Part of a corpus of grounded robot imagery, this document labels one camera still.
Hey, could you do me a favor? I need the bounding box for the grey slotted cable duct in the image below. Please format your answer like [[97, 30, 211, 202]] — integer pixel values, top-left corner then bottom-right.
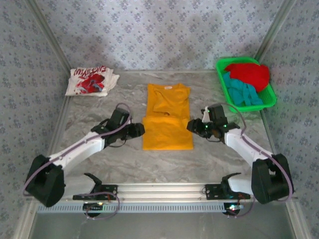
[[36, 202, 246, 214]]

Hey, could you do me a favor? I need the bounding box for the green plastic basket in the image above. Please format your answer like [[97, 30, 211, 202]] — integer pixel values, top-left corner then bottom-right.
[[215, 56, 278, 114]]

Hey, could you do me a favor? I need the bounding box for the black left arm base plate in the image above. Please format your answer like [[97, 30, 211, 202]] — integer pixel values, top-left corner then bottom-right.
[[72, 184, 118, 201]]

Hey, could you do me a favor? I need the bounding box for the black controller board with green light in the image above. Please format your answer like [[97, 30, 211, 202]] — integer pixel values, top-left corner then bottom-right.
[[223, 203, 244, 217]]

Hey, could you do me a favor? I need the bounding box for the thin aluminium table edge rail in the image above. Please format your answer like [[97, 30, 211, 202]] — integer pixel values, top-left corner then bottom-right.
[[112, 69, 217, 74]]

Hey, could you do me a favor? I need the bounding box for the wide aluminium mounting beam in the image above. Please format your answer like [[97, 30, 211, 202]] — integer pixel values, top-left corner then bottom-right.
[[26, 181, 299, 203]]

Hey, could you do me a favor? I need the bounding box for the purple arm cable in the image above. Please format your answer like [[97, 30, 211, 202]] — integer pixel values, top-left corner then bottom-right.
[[224, 103, 295, 219], [22, 102, 132, 220]]

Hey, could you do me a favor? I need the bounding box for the white t-shirt with red print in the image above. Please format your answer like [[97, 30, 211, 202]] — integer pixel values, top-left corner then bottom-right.
[[64, 66, 120, 98]]

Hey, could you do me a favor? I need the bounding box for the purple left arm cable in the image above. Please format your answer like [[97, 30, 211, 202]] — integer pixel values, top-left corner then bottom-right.
[[22, 102, 132, 220]]

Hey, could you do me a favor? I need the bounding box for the aluminium table side rail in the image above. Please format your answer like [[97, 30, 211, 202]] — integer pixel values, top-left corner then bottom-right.
[[38, 96, 72, 182]]

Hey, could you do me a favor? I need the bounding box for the teal t-shirt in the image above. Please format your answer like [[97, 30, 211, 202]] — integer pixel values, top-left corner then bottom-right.
[[221, 71, 265, 107]]

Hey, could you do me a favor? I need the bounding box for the aluminium frame post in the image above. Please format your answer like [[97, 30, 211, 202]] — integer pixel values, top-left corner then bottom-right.
[[24, 0, 73, 72], [254, 0, 297, 63]]

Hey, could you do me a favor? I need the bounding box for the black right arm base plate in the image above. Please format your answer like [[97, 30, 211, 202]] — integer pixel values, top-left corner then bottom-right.
[[204, 183, 251, 201]]

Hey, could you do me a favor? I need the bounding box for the yellow t-shirt with blue print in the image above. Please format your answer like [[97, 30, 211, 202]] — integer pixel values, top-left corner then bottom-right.
[[142, 83, 194, 151]]

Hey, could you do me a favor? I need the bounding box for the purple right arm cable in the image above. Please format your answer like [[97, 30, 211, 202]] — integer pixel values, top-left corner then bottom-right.
[[224, 103, 295, 219]]

